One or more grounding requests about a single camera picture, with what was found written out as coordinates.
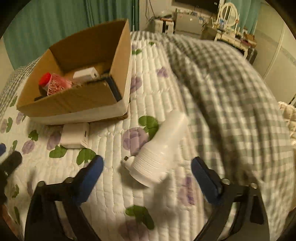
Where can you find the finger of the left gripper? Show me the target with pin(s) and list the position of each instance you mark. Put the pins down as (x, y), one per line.
(2, 149)

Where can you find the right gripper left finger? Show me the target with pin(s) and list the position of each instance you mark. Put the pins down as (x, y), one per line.
(43, 221)

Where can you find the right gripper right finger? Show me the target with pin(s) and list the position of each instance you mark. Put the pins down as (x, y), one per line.
(250, 220)

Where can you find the white bottle red cap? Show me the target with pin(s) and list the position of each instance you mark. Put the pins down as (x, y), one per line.
(44, 84)

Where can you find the black power adapter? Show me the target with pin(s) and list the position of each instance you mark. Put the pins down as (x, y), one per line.
(112, 85)

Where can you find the white charger block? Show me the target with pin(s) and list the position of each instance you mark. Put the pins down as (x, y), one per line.
(75, 136)

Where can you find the white floral quilt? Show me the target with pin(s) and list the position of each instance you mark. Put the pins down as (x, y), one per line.
(118, 208)

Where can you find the red pouch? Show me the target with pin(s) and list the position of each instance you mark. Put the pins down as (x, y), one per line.
(57, 84)

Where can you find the grey checked bedspread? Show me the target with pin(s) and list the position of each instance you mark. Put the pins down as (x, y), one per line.
(238, 128)

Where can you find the brown cardboard box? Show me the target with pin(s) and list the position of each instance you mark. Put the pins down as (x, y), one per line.
(107, 48)

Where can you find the white box in carton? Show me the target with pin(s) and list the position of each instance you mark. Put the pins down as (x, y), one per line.
(85, 75)

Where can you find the green curtain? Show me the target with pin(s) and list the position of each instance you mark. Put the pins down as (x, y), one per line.
(40, 24)
(248, 13)

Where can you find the white dressing table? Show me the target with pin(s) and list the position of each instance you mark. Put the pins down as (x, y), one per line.
(249, 53)

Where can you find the white suitcase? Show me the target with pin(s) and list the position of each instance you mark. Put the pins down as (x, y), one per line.
(165, 26)

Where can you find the silver mini fridge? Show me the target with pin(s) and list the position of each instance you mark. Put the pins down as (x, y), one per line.
(189, 24)

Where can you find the white oval mirror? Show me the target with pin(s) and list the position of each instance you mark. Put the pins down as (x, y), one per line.
(228, 16)

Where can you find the green curtain right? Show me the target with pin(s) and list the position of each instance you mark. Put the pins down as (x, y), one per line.
(248, 13)

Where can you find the black wall television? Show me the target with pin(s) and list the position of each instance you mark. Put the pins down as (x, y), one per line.
(209, 5)

